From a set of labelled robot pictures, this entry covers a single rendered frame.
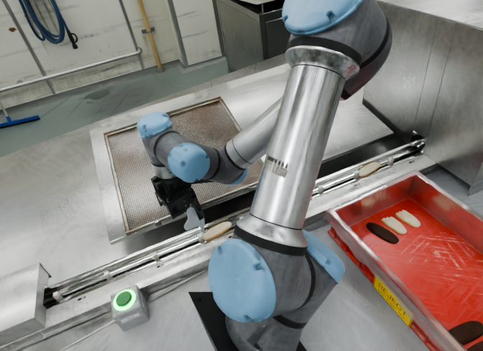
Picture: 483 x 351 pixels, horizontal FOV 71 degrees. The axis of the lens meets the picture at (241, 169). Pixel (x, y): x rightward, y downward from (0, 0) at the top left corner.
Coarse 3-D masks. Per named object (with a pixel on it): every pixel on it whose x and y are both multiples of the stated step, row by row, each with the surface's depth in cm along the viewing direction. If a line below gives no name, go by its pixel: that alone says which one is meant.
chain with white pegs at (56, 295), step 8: (416, 152) 120; (392, 160) 116; (320, 192) 110; (200, 240) 101; (184, 248) 102; (152, 256) 98; (144, 264) 100; (104, 272) 96; (104, 280) 97; (56, 296) 92; (64, 296) 95
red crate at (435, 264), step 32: (352, 224) 102; (384, 224) 100; (352, 256) 92; (384, 256) 92; (416, 256) 91; (448, 256) 89; (480, 256) 88; (416, 288) 84; (448, 288) 83; (480, 288) 82; (448, 320) 77; (480, 320) 76
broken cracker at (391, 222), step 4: (384, 220) 100; (388, 220) 100; (392, 220) 100; (396, 220) 100; (388, 224) 99; (392, 224) 99; (396, 224) 98; (400, 224) 98; (392, 228) 98; (396, 228) 98; (400, 228) 97; (404, 228) 97; (400, 232) 97; (404, 232) 97
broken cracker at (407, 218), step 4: (400, 212) 102; (404, 212) 101; (400, 216) 101; (404, 216) 100; (408, 216) 100; (412, 216) 100; (404, 220) 100; (408, 220) 99; (412, 220) 99; (416, 220) 99; (412, 224) 98; (416, 224) 98
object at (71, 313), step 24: (408, 168) 112; (432, 168) 112; (336, 192) 108; (360, 192) 106; (312, 216) 102; (216, 240) 100; (168, 264) 95; (192, 264) 94; (120, 288) 92; (144, 288) 91; (48, 312) 89; (72, 312) 88; (96, 312) 89; (48, 336) 88
